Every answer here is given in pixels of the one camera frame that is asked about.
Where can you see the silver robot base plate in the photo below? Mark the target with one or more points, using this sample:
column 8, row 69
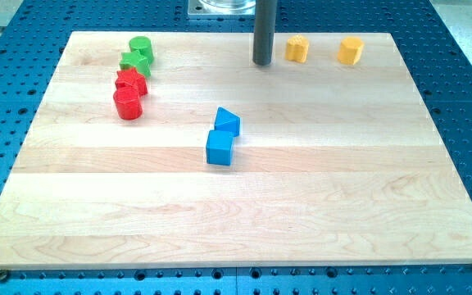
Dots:
column 221, row 7

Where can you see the green cylinder block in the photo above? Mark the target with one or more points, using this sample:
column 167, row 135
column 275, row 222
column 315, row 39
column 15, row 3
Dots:
column 143, row 44

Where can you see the green star block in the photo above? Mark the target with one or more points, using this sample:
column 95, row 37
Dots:
column 135, row 60

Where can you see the yellow hexagon block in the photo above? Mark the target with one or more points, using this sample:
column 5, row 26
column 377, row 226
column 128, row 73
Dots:
column 350, row 50

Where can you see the left board clamp screw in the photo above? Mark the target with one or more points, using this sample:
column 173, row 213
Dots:
column 4, row 275

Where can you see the red star block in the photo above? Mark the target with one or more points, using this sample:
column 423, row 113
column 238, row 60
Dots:
column 131, row 78

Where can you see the light wooden board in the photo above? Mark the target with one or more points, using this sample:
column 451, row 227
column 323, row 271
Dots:
column 334, row 165

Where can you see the blue triangle block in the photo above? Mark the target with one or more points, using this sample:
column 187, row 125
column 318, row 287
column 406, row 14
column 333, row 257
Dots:
column 227, row 121

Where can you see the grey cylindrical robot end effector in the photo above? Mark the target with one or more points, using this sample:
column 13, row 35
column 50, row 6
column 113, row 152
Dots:
column 264, row 31

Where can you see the red hexagon block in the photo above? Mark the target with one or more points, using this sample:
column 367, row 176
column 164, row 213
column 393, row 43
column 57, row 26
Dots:
column 127, row 103

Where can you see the blue cube block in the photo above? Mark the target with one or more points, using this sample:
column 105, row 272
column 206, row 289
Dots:
column 219, row 147

